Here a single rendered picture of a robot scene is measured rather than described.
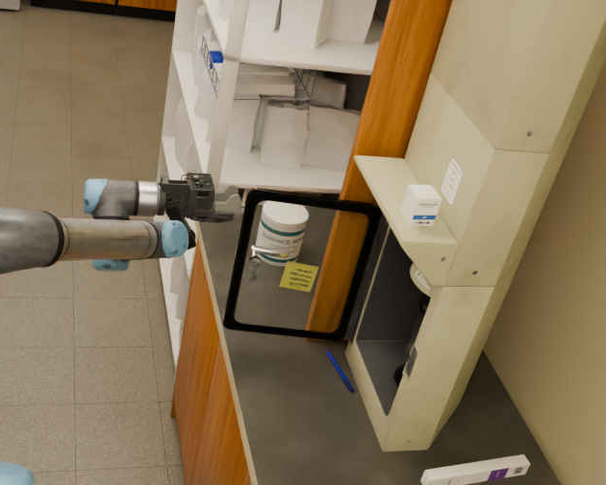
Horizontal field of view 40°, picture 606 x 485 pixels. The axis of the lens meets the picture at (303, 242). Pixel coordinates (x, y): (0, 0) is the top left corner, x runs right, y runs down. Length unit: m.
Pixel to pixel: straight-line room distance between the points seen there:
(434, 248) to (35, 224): 0.70
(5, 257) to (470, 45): 0.89
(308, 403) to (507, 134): 0.83
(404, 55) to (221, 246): 0.90
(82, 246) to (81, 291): 2.19
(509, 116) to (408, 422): 0.74
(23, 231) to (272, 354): 0.85
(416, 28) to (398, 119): 0.20
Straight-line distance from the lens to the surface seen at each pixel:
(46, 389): 3.24
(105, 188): 1.77
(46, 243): 1.41
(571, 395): 2.02
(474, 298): 1.66
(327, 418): 1.94
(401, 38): 1.73
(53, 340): 3.43
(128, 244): 1.58
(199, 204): 1.80
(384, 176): 1.71
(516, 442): 2.07
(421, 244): 1.53
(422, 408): 1.84
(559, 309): 2.05
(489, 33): 1.53
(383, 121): 1.80
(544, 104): 1.47
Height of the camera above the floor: 2.29
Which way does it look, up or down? 33 degrees down
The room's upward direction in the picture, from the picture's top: 14 degrees clockwise
